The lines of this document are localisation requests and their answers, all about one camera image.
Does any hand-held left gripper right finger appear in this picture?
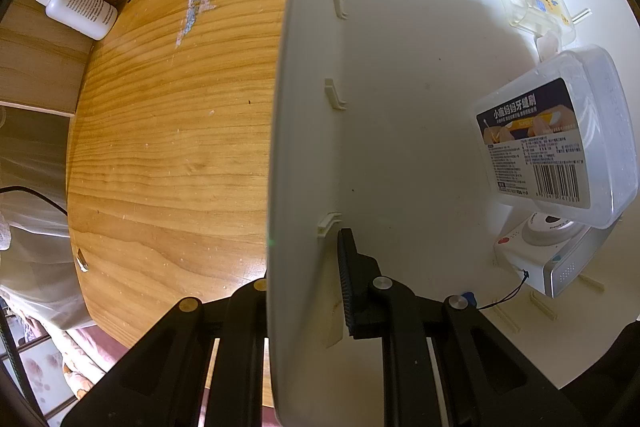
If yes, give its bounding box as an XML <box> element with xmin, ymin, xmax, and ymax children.
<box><xmin>339</xmin><ymin>228</ymin><xmax>586</xmax><ymax>427</ymax></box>

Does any pink blanket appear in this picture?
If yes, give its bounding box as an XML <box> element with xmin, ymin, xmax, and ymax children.
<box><xmin>20</xmin><ymin>317</ymin><xmax>131</xmax><ymax>408</ymax></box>

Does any white plastic bin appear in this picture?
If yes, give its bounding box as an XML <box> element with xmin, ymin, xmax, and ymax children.
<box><xmin>267</xmin><ymin>0</ymin><xmax>640</xmax><ymax>427</ymax></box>

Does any dark metal rack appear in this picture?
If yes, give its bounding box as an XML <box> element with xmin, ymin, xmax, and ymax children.
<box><xmin>0</xmin><ymin>297</ymin><xmax>36</xmax><ymax>408</ymax></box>

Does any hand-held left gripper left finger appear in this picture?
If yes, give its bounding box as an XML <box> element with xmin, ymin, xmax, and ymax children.
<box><xmin>60</xmin><ymin>278</ymin><xmax>277</xmax><ymax>427</ymax></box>

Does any person's dark clothing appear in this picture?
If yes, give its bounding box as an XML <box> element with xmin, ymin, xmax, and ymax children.
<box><xmin>565</xmin><ymin>322</ymin><xmax>640</xmax><ymax>427</ymax></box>

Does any white plastic bottle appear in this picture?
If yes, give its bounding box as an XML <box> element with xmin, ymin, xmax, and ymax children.
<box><xmin>26</xmin><ymin>0</ymin><xmax>118</xmax><ymax>40</ymax></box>

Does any clear box yellow print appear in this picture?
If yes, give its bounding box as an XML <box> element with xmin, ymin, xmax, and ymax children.
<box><xmin>496</xmin><ymin>0</ymin><xmax>577</xmax><ymax>48</ymax></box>

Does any black cable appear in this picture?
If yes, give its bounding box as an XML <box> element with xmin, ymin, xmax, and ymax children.
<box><xmin>0</xmin><ymin>186</ymin><xmax>68</xmax><ymax>218</ymax></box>

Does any white instant camera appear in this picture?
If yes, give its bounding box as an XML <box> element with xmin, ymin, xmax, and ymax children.
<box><xmin>462</xmin><ymin>212</ymin><xmax>608</xmax><ymax>310</ymax></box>

